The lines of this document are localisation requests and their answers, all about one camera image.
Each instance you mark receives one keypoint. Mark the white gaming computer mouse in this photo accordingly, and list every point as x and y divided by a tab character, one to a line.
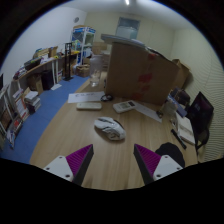
110	128

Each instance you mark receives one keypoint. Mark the stack of grey books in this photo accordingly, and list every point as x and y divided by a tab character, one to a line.
121	39

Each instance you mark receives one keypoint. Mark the black marker pen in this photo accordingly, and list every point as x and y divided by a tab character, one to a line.
178	138

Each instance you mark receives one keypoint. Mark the flat white rectangular device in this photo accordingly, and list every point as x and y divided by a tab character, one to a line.
89	106

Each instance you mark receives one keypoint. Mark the black mouse pad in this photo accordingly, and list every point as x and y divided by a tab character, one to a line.
170	151

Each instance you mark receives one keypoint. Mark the open brown cardboard box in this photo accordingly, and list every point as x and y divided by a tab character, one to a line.
181	72

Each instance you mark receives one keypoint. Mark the white remote control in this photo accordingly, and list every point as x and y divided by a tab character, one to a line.
124	106

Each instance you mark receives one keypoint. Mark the white open book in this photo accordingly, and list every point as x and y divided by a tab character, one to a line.
185	128

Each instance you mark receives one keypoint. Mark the cluttered wooden wall desk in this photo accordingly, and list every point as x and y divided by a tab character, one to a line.
43	65

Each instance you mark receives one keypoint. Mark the large brown cardboard box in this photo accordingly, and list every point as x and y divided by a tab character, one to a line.
140	73

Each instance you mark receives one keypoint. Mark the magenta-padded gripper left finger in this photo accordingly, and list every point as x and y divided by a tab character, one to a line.
78	159

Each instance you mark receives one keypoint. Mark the black floor stand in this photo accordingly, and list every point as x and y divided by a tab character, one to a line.
68	61

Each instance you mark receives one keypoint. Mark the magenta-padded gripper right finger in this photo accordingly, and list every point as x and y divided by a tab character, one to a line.
148	159

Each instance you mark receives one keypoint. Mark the long white paper strip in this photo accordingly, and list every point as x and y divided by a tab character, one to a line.
149	112

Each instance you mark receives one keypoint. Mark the blue and white claw machine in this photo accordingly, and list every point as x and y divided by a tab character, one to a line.
82	41

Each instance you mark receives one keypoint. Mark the blue book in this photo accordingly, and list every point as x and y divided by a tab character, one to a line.
176	104

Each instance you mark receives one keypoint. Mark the black office chair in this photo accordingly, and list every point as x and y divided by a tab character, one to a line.
201	116

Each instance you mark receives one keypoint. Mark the grey door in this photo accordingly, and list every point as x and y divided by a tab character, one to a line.
127	28

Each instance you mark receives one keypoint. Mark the clear plastic jar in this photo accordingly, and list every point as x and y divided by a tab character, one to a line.
95	69

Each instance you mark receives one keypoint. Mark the ceiling tube light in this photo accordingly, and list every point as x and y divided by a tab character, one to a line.
127	2

